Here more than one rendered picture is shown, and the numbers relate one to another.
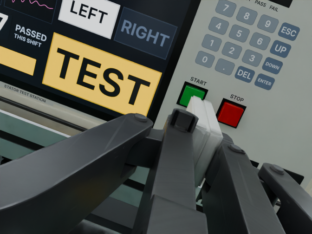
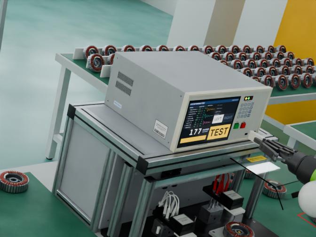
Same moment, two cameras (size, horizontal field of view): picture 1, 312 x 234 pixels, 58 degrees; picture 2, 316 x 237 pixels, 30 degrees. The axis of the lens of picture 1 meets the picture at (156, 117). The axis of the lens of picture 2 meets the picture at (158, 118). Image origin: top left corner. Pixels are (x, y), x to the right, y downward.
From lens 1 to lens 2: 193 cm
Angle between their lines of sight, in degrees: 44
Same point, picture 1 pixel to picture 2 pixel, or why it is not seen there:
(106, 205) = (186, 169)
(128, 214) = (193, 168)
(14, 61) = (201, 138)
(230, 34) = (242, 109)
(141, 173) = (232, 149)
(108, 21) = (221, 118)
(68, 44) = (213, 128)
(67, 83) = (212, 137)
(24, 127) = (210, 153)
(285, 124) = (252, 122)
